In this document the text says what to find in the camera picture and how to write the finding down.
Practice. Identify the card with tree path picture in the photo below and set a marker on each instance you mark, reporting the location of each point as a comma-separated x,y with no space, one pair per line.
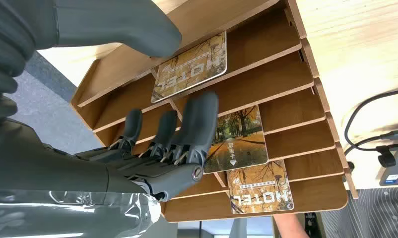
241,141

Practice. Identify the hotel card with autumn print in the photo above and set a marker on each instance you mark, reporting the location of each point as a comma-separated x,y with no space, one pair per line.
261,190
189,69

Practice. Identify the ribbed grey right arm sleeve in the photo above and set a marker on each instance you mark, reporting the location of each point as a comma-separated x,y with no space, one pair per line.
8,49

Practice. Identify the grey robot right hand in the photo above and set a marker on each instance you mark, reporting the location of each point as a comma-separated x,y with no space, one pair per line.
54,170

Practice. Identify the clear plastic film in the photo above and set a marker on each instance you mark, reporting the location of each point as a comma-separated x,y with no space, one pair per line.
70,216

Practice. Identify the grey device with stickers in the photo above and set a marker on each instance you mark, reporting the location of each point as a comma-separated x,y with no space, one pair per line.
396,167

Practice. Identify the person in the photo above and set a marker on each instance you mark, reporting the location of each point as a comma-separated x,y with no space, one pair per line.
366,213

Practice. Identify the wooden card rack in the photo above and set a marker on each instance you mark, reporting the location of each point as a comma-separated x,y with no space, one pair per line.
284,75

